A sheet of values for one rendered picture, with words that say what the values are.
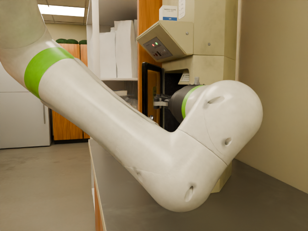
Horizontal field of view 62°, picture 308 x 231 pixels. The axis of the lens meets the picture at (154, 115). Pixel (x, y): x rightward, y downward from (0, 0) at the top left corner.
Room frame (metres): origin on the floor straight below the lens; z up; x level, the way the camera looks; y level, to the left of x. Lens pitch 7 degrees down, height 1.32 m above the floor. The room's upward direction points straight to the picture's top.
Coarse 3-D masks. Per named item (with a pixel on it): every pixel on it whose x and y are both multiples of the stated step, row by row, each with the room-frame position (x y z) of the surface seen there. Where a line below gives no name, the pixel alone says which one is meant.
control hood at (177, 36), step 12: (156, 24) 0.83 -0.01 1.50; (168, 24) 0.81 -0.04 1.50; (180, 24) 0.82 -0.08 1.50; (192, 24) 0.83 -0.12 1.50; (144, 36) 0.99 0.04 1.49; (156, 36) 0.90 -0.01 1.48; (168, 36) 0.82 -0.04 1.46; (180, 36) 0.82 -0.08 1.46; (192, 36) 0.83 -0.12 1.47; (144, 48) 1.10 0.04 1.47; (168, 48) 0.90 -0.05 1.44; (180, 48) 0.82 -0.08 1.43; (192, 48) 0.83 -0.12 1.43; (156, 60) 1.11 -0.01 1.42; (168, 60) 1.04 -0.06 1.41
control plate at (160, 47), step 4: (152, 40) 0.95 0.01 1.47; (156, 40) 0.92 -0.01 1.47; (144, 44) 1.06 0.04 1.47; (148, 44) 1.02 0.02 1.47; (156, 44) 0.95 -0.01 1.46; (160, 44) 0.92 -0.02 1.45; (148, 48) 1.06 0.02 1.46; (152, 48) 1.02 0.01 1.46; (156, 48) 0.99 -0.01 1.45; (160, 48) 0.95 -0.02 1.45; (164, 48) 0.92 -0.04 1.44; (152, 52) 1.06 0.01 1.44; (156, 52) 1.02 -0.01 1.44; (164, 52) 0.96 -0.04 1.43; (168, 52) 0.92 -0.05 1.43; (156, 56) 1.06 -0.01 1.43; (160, 56) 1.02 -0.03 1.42; (164, 56) 0.99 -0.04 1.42; (168, 56) 0.96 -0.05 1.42
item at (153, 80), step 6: (150, 72) 0.92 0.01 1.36; (156, 72) 1.02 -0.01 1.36; (150, 78) 0.92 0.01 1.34; (156, 78) 1.02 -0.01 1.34; (150, 84) 0.92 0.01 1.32; (156, 84) 1.02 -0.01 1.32; (150, 90) 0.92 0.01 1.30; (156, 90) 1.02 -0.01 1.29; (150, 96) 0.92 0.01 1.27; (150, 102) 0.92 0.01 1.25; (150, 108) 0.92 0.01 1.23; (150, 114) 0.92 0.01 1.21; (156, 114) 1.02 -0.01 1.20; (156, 120) 1.02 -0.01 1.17
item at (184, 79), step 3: (183, 72) 0.98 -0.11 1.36; (186, 72) 0.96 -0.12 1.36; (183, 75) 0.97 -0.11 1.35; (186, 75) 0.95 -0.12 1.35; (183, 78) 0.96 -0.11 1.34; (186, 78) 0.94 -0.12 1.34; (180, 81) 0.97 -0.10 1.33; (183, 81) 0.95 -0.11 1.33; (186, 81) 0.94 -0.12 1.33; (186, 84) 0.93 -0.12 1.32
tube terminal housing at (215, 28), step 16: (176, 0) 0.97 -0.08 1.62; (192, 0) 0.84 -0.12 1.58; (208, 0) 0.84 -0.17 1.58; (224, 0) 0.86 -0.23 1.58; (192, 16) 0.84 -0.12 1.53; (208, 16) 0.84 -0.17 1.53; (224, 16) 0.86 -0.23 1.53; (208, 32) 0.84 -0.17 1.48; (224, 32) 0.86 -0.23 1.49; (208, 48) 0.85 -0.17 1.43; (224, 48) 0.86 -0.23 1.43; (176, 64) 0.97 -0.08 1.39; (192, 64) 0.83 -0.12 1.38; (208, 64) 0.85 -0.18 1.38; (224, 64) 0.87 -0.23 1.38; (192, 80) 0.83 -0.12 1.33; (208, 80) 0.85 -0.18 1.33; (224, 176) 0.92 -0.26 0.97
